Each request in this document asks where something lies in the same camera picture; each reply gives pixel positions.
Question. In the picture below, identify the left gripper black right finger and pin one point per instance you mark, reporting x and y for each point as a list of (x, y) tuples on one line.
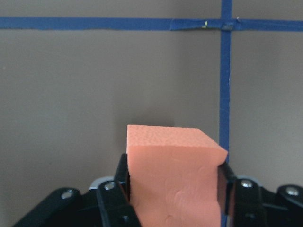
[(239, 199)]

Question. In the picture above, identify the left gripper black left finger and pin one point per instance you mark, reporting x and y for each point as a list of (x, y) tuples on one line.
[(113, 199)]

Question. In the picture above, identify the orange foam cube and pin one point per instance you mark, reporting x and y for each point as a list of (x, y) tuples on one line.
[(173, 176)]

